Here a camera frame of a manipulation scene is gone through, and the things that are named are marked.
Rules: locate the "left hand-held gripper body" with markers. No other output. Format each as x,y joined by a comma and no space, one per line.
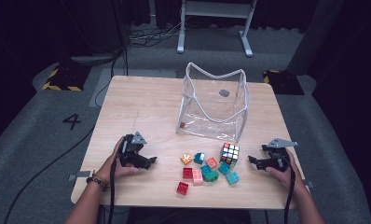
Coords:
130,152

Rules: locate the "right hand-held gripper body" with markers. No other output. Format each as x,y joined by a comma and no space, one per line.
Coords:
278,158

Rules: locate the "multicoloured puzzle cube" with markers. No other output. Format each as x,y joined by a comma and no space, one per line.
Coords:
230,154

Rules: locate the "teal toy block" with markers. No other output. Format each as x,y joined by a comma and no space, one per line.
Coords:
232,178
205,169
224,168

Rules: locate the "orange toy block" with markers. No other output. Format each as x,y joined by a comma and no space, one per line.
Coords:
186,158

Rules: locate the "red toy block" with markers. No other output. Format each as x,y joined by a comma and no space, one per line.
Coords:
187,173
182,188

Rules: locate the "salmon toy block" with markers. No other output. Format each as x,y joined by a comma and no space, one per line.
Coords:
212,162

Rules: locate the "green toy block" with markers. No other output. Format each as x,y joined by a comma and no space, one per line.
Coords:
212,177

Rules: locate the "blue toy block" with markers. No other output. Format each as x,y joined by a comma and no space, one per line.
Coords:
199,158

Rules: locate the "long pink toy block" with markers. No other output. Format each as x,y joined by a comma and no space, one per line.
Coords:
197,178

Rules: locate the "clear plastic bag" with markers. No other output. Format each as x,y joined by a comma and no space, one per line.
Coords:
205,124

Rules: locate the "person's right hand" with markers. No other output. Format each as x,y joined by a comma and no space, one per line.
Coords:
291,179

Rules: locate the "person's left hand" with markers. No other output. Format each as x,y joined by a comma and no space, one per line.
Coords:
110,171

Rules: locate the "grey tape piece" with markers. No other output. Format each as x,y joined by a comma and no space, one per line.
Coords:
309,184
79,175

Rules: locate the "person's dark clothing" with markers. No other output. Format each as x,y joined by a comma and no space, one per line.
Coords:
189,216

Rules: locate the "black yellow striped base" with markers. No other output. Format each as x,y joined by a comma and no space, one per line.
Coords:
65,77
283,82

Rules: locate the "dark stand base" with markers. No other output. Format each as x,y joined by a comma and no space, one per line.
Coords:
93,59

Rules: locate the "grey curtain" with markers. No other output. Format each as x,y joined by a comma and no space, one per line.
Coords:
314,37

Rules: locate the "white desk frame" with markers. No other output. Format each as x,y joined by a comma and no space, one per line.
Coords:
181,31

